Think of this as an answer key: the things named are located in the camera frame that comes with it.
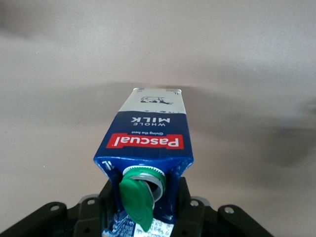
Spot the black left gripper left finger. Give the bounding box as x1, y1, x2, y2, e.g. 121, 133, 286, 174
0, 180, 117, 237

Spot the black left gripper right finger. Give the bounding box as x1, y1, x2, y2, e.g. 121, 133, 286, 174
172, 176, 274, 237

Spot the blue Pascal milk carton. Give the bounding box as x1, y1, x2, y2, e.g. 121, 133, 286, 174
93, 87, 195, 237

